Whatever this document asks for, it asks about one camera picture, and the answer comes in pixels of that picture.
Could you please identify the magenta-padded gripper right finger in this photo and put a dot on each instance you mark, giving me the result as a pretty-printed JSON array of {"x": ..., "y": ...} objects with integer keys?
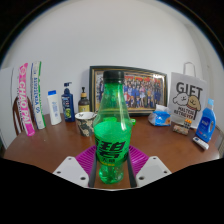
[{"x": 151, "y": 170}]

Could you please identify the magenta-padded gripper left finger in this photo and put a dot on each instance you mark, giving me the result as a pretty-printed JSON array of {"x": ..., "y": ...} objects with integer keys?
[{"x": 71, "y": 170}]

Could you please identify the green plastic drink bottle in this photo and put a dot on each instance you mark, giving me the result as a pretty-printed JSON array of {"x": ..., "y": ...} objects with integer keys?
[{"x": 112, "y": 140}]

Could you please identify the small green pack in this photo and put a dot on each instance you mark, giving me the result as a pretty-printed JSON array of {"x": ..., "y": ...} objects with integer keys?
[{"x": 133, "y": 121}]

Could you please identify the blue tissue pack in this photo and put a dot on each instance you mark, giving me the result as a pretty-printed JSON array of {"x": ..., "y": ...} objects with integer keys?
[{"x": 160, "y": 117}]

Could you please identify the white remote control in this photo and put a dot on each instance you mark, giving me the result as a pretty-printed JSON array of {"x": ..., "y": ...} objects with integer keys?
[{"x": 200, "y": 142}]

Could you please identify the white bottle with blue cap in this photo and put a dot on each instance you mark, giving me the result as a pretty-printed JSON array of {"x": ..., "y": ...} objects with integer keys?
[{"x": 54, "y": 109}]

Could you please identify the dark blue pump bottle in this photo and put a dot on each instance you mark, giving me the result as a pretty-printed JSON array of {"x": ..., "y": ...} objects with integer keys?
[{"x": 68, "y": 106}]

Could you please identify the brown pump bottle yellow label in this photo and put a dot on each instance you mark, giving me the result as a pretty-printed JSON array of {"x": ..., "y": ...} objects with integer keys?
[{"x": 83, "y": 104}]

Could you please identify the blue detergent bottle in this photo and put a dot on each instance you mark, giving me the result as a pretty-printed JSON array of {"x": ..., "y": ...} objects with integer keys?
[{"x": 205, "y": 125}]

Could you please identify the framed group picture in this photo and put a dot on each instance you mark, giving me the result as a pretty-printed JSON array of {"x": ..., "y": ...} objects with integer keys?
[{"x": 146, "y": 90}]

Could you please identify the pink and white tube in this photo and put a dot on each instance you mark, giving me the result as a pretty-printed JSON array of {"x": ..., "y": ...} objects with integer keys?
[{"x": 25, "y": 100}]

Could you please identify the white paper gift bag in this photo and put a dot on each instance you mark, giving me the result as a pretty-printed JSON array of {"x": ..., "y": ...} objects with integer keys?
[{"x": 188, "y": 91}]

